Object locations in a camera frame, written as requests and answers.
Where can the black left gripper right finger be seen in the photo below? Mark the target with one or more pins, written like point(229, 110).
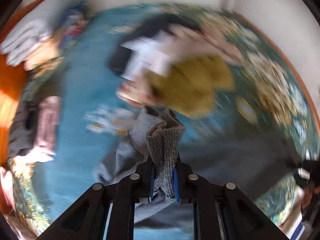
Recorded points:
point(186, 183)

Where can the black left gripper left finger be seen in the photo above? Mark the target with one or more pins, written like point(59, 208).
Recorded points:
point(138, 186)

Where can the grey fleece sweatshirt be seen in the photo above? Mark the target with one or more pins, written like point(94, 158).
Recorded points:
point(254, 164)

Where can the dark grey and pink clothes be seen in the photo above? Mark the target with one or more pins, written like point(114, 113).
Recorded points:
point(33, 131)

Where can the blue patterned clothes pile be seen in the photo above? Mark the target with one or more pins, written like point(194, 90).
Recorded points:
point(50, 52)

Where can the teal floral bedspread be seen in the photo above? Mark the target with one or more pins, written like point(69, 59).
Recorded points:
point(93, 120)

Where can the mustard yellow knit sweater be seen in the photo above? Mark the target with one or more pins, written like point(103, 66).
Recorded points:
point(191, 83)

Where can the pink beige garment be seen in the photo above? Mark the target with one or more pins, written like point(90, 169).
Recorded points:
point(155, 55)

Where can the dark navy garment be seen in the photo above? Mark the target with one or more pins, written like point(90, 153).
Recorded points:
point(148, 29)

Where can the orange wooden bed frame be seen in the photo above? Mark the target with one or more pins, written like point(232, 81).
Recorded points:
point(13, 80)

